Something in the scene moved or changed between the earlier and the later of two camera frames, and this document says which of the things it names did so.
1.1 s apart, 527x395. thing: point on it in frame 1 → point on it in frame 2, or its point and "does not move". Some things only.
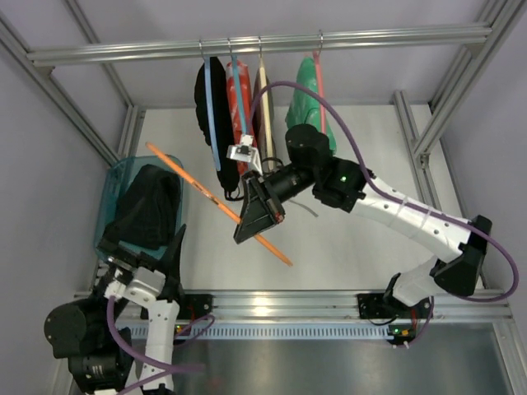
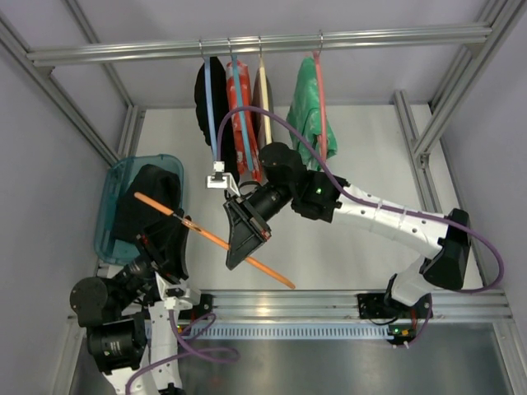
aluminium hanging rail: x=468 y=34 does not move
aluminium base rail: x=320 y=306 does not move
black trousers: x=147 y=209 does not move
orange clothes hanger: x=220 y=204 → x=221 y=241
